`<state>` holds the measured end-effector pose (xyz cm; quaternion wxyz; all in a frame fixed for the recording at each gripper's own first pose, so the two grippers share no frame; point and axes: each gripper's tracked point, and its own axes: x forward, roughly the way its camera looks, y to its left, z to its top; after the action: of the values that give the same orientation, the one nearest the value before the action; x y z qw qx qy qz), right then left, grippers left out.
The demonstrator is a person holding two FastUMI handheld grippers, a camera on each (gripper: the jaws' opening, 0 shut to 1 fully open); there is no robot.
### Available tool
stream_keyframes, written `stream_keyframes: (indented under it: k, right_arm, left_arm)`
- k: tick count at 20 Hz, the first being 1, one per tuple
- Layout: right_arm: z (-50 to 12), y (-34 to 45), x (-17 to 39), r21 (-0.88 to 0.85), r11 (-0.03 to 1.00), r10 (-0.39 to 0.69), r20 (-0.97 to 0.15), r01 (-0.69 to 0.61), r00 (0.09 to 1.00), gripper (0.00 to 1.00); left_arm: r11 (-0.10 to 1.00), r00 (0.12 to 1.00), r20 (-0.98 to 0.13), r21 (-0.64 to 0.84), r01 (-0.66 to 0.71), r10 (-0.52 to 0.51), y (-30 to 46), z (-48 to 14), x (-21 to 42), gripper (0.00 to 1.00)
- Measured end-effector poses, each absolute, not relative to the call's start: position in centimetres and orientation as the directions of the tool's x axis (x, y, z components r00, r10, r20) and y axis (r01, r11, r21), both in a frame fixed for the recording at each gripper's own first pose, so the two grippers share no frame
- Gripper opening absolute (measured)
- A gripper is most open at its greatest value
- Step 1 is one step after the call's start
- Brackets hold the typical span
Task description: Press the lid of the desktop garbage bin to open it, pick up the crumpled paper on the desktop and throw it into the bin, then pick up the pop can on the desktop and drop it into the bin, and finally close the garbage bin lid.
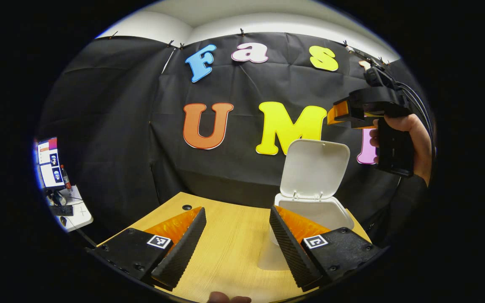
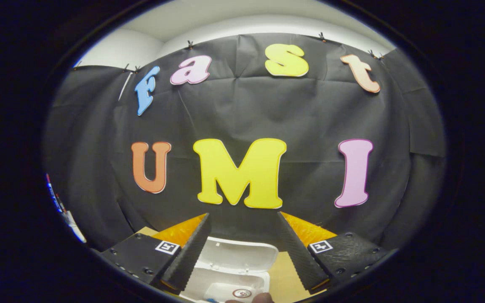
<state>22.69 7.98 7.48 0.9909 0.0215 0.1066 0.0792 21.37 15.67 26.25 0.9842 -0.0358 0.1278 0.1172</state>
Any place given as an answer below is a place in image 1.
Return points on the wooden desktop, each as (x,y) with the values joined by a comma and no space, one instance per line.
(234,244)

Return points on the black computer mouse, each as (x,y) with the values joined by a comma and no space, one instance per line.
(63,221)

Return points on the black backdrop cloth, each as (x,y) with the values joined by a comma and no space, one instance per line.
(120,126)

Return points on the row of black cloth clips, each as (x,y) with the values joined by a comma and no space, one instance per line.
(241,32)

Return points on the white desktop garbage bin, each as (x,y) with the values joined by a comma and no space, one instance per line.
(314,168)

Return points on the white side table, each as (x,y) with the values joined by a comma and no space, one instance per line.
(80,212)

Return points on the computer monitor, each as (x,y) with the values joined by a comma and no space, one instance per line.
(49,162)

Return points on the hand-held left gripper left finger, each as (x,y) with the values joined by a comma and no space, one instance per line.
(183,252)

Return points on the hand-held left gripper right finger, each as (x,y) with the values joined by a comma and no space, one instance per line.
(291,252)

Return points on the black keyboard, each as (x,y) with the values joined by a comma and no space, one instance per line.
(61,210)

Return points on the red bottle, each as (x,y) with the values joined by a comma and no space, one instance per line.
(65,179)

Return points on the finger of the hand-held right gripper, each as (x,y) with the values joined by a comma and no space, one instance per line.
(340,111)
(363,124)

